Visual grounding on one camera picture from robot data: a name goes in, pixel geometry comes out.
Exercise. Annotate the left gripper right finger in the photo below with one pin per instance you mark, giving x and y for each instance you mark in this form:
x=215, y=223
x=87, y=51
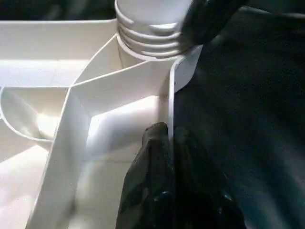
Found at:
x=205, y=195

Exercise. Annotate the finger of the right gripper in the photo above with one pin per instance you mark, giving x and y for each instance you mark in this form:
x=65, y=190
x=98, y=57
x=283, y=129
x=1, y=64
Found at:
x=209, y=19

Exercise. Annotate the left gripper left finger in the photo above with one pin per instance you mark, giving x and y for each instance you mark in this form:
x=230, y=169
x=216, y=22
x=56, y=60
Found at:
x=145, y=191

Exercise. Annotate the white plastic table leg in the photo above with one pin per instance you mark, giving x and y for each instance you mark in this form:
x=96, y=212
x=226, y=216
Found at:
x=147, y=24

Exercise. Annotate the black mat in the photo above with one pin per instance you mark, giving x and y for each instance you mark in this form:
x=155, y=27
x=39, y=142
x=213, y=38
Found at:
x=257, y=119

